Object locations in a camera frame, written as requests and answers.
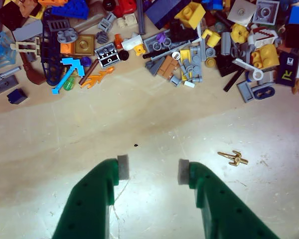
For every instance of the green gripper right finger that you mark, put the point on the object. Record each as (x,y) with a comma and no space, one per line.
(221,214)

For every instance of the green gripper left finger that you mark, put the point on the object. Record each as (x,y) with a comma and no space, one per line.
(89,204)

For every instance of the gold Lego sai weapon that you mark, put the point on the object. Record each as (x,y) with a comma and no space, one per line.
(235,159)

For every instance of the transparent green Lego piece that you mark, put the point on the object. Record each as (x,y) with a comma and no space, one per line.
(69,84)

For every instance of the small grey Lego tile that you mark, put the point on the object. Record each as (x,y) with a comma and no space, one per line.
(245,92)

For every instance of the orange Lego flame piece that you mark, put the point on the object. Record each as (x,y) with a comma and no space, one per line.
(96,79)

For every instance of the small dark blue Lego brick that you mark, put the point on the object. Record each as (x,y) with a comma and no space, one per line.
(17,96)

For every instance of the brown Lego rod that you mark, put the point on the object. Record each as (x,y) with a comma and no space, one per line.
(89,72)

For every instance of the small white Lego cylinder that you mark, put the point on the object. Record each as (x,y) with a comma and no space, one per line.
(190,84)

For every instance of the black Lego rod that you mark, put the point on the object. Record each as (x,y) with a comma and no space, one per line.
(234,80)

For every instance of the light blue Lego pickaxe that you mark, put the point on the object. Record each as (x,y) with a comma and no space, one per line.
(69,65)

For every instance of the small grey Lego cylinder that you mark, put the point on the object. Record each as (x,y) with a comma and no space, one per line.
(175,81)

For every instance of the reddish brown curved Lego piece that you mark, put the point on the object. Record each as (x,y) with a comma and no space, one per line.
(33,74)

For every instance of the purple round Lego stud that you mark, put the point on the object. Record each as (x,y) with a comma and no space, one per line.
(86,61)

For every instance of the black Lego plate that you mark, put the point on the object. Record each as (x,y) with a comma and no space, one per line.
(225,65)

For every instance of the long grey Lego plate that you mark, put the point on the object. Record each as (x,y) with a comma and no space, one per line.
(196,67)

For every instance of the grey printed Lego panel tile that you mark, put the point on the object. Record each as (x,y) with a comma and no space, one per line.
(107,56)

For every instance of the yellow round Lego stud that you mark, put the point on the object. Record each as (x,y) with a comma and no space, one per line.
(210,62)

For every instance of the dark grey Lego slope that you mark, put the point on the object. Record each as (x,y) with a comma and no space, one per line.
(154,66)

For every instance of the silver grey Lego barrel piece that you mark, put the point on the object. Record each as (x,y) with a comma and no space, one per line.
(2,76)

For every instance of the tan brown Lego tile piece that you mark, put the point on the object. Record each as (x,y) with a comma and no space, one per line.
(167,67)

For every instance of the dark blue printed Lego tile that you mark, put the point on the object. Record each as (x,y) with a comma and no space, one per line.
(287,72)

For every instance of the orange Lego brick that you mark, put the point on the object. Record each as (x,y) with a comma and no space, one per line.
(66,49)

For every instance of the gold square Lego tile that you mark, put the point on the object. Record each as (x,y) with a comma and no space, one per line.
(84,45)

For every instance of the small yellow Lego piece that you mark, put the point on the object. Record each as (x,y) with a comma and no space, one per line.
(140,50)

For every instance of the grey round Lego stud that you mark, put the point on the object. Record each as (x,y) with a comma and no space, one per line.
(210,52)

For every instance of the yellow Lego plate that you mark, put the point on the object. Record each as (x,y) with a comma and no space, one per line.
(184,55)

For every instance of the yellow Lego brick with studs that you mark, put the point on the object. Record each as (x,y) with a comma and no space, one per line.
(266,56)

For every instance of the small red-orange Lego piece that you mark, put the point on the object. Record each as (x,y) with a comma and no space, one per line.
(118,42)

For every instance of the black Lego bar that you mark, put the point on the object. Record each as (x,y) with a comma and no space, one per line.
(159,53)

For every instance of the dark grey Lego gear piece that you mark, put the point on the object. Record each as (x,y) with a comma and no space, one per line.
(102,37)

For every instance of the tan Lego fence piece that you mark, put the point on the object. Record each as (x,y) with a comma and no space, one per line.
(25,47)

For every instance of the grey round Lego plate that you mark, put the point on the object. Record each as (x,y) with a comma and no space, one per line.
(67,35)

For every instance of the grey Lego cylinder piece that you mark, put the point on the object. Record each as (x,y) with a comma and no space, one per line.
(226,43)

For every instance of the grey Lego plate with rings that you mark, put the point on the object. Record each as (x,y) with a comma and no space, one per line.
(149,42)

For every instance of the yellow Lego mug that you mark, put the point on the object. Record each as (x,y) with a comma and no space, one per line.
(213,39)

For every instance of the transparent blue Lego web piece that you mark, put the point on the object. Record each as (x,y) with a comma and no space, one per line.
(1,51)

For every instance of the small purple Lego piece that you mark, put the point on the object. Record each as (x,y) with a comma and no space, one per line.
(160,37)

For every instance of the white red printed Lego piece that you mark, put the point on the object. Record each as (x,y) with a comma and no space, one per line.
(262,37)

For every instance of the yellow Lego flower piece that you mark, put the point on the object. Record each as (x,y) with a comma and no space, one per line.
(240,33)

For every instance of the grey Lego technic connector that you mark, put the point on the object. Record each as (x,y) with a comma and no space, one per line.
(106,22)

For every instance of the grey Lego slope piece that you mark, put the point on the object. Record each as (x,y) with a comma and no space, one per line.
(27,31)

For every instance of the cream Lego plate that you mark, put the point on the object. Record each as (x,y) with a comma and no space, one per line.
(127,21)

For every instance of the large black Lego brick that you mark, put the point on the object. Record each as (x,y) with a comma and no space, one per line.
(297,36)

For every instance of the dark grey long Lego rod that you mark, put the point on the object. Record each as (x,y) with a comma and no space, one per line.
(141,17)

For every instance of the blue Lego wedge plate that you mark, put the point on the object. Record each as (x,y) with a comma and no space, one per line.
(71,10)

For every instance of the black round Lego head piece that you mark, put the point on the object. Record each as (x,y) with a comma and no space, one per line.
(108,4)

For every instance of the yellow square Lego brick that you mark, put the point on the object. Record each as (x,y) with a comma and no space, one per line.
(190,15)

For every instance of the white square Lego tile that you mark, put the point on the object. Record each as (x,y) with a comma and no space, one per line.
(241,12)

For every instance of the brown Lego brick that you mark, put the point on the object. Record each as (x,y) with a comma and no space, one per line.
(30,8)

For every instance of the black Lego block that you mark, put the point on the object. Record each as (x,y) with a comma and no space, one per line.
(8,16)

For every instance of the orange Lego plate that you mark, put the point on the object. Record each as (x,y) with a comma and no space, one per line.
(52,2)

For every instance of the grey square Lego plate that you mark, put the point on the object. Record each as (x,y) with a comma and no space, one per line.
(266,12)

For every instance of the large dark blue Lego plate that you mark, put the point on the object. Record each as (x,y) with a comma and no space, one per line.
(164,11)

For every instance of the dark blue perforated Lego frame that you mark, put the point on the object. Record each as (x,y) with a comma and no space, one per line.
(49,62)

